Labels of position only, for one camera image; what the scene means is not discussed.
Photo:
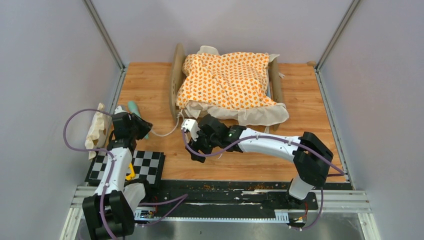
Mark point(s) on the teal cylinder toy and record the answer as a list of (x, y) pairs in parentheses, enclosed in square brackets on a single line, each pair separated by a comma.
[(133, 108)]

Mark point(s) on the yellow plastic block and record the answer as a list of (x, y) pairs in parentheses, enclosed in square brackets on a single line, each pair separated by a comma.
[(131, 174)]

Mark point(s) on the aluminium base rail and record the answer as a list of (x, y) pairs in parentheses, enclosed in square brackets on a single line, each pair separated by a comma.
[(254, 201)]

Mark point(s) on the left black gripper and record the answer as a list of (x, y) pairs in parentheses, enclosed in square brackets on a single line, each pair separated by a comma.
[(146, 126)]

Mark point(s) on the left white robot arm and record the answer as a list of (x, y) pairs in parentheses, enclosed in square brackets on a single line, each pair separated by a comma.
[(109, 212)]

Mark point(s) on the yellow duck print blanket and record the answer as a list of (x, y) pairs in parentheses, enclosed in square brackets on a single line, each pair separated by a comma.
[(228, 83)]

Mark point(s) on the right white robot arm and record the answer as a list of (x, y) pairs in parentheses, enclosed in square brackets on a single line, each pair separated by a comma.
[(311, 157)]

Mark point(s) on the white duck pillow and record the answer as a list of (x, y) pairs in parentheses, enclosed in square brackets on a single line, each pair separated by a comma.
[(98, 131)]

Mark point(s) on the wooden pet bed frame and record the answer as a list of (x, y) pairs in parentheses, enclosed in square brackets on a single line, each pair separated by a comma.
[(177, 83)]

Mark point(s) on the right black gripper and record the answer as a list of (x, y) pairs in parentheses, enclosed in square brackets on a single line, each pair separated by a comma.
[(195, 144)]

